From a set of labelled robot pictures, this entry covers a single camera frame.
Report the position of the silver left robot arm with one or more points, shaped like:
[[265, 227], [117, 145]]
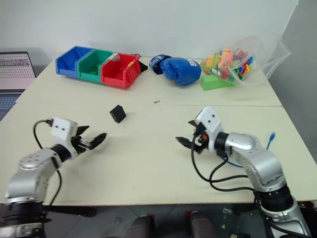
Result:
[[34, 163]]

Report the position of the red plastic storage bin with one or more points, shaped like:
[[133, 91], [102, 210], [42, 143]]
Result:
[[116, 80]]

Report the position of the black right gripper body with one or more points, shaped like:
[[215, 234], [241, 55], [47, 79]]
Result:
[[200, 141]]

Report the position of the clear bag of toy bricks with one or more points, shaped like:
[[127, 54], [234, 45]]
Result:
[[230, 64]]

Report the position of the blue boxing glove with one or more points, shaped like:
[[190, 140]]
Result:
[[180, 72]]

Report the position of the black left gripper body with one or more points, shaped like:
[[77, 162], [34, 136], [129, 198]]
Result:
[[83, 144]]

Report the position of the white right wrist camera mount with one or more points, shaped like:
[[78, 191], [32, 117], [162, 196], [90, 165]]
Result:
[[210, 121]]

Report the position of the blue plastic storage bin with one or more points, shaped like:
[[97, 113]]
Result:
[[67, 68]]

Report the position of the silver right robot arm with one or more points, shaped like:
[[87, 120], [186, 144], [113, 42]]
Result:
[[262, 166]]

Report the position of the green wedge block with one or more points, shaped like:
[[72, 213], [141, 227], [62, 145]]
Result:
[[213, 84]]

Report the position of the open laptop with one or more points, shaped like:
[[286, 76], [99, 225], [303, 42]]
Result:
[[15, 72]]

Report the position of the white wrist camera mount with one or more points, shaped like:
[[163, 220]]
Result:
[[63, 127], [210, 121]]

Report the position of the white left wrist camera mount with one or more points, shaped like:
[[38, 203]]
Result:
[[63, 127]]

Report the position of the dark rounded shape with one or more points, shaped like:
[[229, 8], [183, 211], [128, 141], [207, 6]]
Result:
[[143, 226], [203, 225]]

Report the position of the green plastic storage bin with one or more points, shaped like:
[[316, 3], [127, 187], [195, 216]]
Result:
[[86, 75]]

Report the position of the small black box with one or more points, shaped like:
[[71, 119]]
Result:
[[119, 114]]

